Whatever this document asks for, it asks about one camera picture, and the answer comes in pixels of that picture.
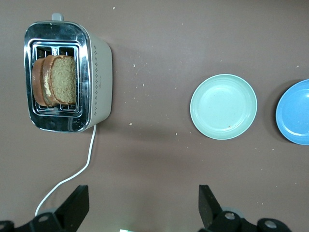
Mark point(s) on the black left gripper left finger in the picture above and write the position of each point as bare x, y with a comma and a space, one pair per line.
72, 207

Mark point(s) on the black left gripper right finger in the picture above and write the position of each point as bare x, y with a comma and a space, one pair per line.
210, 210

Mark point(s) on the brown bread slice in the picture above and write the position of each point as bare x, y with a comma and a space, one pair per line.
64, 79
37, 82

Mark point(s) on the green plate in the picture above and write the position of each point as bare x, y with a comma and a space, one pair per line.
223, 106

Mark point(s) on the blue plate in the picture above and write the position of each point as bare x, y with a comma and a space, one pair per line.
297, 113

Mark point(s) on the beige chrome toaster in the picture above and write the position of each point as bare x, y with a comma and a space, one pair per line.
101, 79

